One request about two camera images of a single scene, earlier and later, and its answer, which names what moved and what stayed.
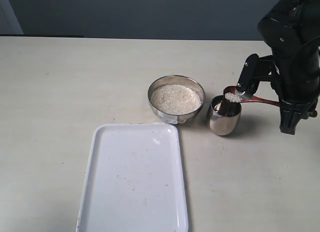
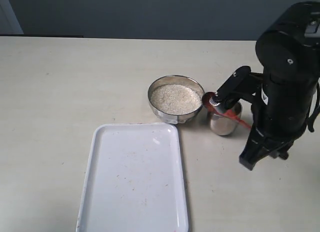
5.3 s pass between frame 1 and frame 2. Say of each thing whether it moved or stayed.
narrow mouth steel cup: stayed
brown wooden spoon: moved
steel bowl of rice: stayed
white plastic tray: stayed
